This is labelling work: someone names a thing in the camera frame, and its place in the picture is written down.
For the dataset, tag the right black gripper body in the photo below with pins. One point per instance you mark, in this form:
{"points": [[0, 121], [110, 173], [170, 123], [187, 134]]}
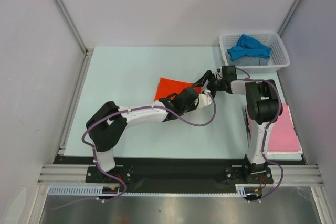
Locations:
{"points": [[215, 85]]}

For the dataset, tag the orange t shirt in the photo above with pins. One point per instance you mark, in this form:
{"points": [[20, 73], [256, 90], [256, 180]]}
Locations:
{"points": [[167, 87]]}

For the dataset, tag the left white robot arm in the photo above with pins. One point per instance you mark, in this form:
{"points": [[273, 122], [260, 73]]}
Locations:
{"points": [[107, 125]]}

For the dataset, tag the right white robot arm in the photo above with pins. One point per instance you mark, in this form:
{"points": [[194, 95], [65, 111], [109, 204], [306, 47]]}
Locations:
{"points": [[263, 107]]}

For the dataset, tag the grey t shirt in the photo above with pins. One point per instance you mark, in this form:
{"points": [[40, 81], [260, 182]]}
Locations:
{"points": [[250, 61]]}

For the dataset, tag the blue t shirt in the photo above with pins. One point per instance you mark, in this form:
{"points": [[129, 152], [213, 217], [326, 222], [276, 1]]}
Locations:
{"points": [[249, 46]]}

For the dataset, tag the white plastic basket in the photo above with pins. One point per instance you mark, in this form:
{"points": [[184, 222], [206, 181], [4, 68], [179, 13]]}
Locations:
{"points": [[279, 57]]}

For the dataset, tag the pink folded t shirt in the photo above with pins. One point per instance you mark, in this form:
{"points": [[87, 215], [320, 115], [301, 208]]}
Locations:
{"points": [[283, 137]]}

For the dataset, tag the white folded t shirt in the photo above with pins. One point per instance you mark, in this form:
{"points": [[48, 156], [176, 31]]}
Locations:
{"points": [[285, 156]]}

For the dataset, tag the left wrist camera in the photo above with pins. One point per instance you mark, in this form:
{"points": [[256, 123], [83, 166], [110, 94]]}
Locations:
{"points": [[204, 99]]}

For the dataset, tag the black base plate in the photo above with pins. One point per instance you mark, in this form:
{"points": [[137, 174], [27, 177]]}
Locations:
{"points": [[162, 175]]}

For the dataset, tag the left corner aluminium post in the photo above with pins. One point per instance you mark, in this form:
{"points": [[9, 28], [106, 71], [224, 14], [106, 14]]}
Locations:
{"points": [[63, 10]]}

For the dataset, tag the corner aluminium post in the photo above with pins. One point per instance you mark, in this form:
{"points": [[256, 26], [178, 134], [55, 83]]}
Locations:
{"points": [[63, 10], [289, 15]]}

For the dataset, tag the right corner aluminium post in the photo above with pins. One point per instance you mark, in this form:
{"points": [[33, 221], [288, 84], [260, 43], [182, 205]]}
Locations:
{"points": [[289, 15]]}

